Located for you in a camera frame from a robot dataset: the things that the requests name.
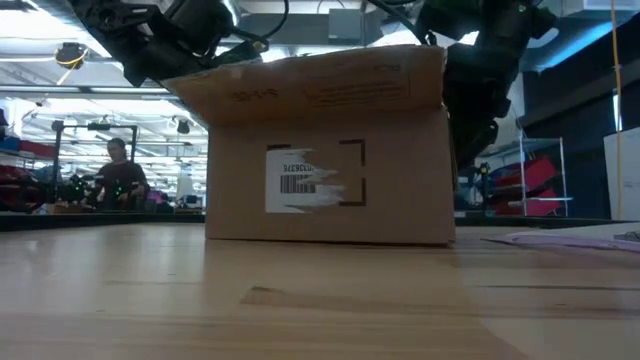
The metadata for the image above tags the person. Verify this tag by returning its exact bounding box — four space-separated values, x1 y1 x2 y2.
83 137 151 212

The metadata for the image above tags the white board panel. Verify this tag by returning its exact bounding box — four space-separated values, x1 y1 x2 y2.
602 126 640 222

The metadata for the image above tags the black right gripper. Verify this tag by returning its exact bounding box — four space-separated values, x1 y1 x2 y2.
413 0 559 172

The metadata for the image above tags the black table frame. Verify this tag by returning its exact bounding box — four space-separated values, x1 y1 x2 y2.
0 213 621 232

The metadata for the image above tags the white wire shelf rack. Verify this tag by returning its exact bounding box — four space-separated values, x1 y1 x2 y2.
476 130 575 218

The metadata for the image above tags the purple-edged mesh zip pouch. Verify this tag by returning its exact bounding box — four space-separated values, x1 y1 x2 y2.
481 222 640 255

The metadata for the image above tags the brown Sephora cardboard box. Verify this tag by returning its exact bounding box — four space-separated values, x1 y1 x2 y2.
161 43 458 248

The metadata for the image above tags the red storage shelf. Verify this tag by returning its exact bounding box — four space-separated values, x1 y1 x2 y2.
0 135 57 215

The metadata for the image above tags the red storage bin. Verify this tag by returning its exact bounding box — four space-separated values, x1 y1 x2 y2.
492 187 562 218
492 155 559 194

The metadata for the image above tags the black gantry frame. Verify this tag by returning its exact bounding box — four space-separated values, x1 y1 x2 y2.
50 121 140 215

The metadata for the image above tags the black yellow cable reel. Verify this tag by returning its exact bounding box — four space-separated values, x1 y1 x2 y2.
54 42 90 71

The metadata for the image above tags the grey ceiling unit box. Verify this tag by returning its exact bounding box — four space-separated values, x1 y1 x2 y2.
327 7 364 41

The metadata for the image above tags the long ceiling light bar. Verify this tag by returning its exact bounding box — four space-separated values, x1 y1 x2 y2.
0 85 174 99

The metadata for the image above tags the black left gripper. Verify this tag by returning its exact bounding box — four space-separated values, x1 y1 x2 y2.
134 0 271 84

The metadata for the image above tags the black device on stand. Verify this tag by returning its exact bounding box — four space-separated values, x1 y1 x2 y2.
477 160 492 211

